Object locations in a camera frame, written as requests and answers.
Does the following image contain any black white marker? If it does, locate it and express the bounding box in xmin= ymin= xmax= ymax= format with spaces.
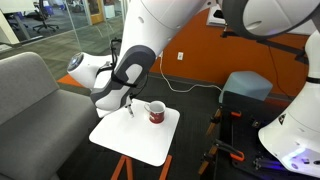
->
xmin=127 ymin=106 xmax=134 ymax=118

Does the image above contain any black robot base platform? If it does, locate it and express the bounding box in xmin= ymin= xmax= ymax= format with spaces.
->
xmin=213 ymin=90 xmax=320 ymax=180

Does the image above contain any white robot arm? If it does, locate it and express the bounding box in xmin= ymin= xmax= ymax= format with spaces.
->
xmin=67 ymin=0 xmax=320 ymax=177

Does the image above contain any maroon white mug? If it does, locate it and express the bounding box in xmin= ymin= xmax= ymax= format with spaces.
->
xmin=144 ymin=101 xmax=166 ymax=124

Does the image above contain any white square side table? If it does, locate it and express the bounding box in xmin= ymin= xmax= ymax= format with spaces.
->
xmin=89 ymin=99 xmax=180 ymax=180

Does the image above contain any orange black clamp upper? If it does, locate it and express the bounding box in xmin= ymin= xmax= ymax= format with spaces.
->
xmin=206 ymin=107 xmax=242 ymax=136

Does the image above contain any orange black clamp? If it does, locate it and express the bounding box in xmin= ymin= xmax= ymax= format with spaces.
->
xmin=198 ymin=139 xmax=245 ymax=175
xmin=206 ymin=107 xmax=242 ymax=136

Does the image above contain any light blue ottoman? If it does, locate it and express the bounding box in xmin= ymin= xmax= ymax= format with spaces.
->
xmin=219 ymin=71 xmax=273 ymax=103

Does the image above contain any orange floor mat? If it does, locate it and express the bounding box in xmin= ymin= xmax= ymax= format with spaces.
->
xmin=58 ymin=74 xmax=81 ymax=87

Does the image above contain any orange black clamp lower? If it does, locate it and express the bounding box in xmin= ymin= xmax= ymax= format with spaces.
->
xmin=198 ymin=139 xmax=245 ymax=175

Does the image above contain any grey sofa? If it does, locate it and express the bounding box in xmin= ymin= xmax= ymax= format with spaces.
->
xmin=0 ymin=52 xmax=99 ymax=180

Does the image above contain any black office chair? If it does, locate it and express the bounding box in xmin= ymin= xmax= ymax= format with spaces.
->
xmin=33 ymin=0 xmax=59 ymax=33

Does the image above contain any white power cable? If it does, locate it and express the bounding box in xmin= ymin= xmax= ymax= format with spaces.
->
xmin=159 ymin=51 xmax=224 ymax=94

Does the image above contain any white wall outlet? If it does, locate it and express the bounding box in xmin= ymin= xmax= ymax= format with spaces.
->
xmin=177 ymin=52 xmax=184 ymax=60

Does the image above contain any black thin cable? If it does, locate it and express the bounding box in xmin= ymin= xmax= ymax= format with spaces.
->
xmin=266 ymin=44 xmax=284 ymax=98

